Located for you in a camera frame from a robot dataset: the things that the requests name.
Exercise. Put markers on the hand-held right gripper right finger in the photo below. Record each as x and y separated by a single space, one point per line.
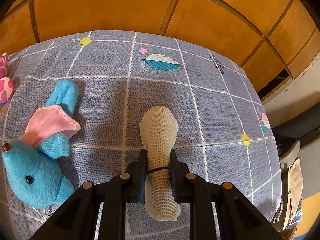
173 180

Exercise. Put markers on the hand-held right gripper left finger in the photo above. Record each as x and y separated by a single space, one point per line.
142 180

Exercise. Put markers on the beige gauze roll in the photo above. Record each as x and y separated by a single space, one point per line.
158 140

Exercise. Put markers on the grey checked bed sheet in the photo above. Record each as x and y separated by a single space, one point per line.
160 92

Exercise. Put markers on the blue plush elephant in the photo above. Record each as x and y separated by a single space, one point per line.
32 165

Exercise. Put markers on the beige bag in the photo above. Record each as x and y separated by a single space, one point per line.
293 185

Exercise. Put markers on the white cabinet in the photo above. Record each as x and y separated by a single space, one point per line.
295 97

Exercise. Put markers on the pink spotted plush toy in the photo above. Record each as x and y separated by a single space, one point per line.
3 85

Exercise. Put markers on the wooden panelled headboard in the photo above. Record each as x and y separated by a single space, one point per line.
160 5

